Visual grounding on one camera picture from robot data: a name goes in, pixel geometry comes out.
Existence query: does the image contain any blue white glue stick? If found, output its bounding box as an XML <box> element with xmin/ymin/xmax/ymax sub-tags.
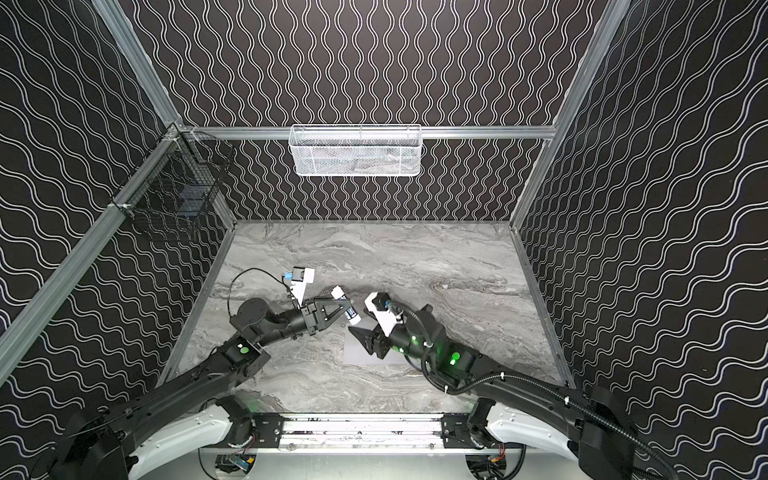
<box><xmin>331</xmin><ymin>285</ymin><xmax>361</xmax><ymax>326</ymax></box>

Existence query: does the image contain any lavender envelope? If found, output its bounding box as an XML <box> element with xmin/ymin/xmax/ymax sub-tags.
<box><xmin>343</xmin><ymin>332</ymin><xmax>408</xmax><ymax>366</ymax></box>

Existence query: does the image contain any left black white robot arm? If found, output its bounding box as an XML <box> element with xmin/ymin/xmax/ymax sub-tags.
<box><xmin>45</xmin><ymin>297</ymin><xmax>353</xmax><ymax>479</ymax></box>

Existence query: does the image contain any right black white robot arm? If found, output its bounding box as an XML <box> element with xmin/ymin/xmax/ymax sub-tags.
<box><xmin>348</xmin><ymin>303</ymin><xmax>642</xmax><ymax>479</ymax></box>

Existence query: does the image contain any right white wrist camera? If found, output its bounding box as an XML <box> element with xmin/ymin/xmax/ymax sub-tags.
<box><xmin>364</xmin><ymin>292</ymin><xmax>398</xmax><ymax>337</ymax></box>

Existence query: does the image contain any aluminium front rail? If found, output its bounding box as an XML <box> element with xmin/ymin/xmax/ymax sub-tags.
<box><xmin>122</xmin><ymin>411</ymin><xmax>601</xmax><ymax>455</ymax></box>

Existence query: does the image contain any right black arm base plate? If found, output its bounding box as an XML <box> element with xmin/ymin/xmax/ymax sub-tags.
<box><xmin>440</xmin><ymin>413</ymin><xmax>498</xmax><ymax>450</ymax></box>

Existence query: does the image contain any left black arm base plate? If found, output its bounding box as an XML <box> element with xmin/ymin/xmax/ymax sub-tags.
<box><xmin>230</xmin><ymin>413</ymin><xmax>285</xmax><ymax>450</ymax></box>

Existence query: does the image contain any white wire mesh basket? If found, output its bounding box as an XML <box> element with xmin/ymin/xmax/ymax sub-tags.
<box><xmin>288</xmin><ymin>124</ymin><xmax>424</xmax><ymax>177</ymax></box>

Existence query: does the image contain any black wire basket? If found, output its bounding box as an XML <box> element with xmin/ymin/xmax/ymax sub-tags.
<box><xmin>117</xmin><ymin>124</ymin><xmax>235</xmax><ymax>244</ymax></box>

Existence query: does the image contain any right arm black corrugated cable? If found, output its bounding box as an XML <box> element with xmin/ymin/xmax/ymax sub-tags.
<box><xmin>389</xmin><ymin>302</ymin><xmax>679</xmax><ymax>480</ymax></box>

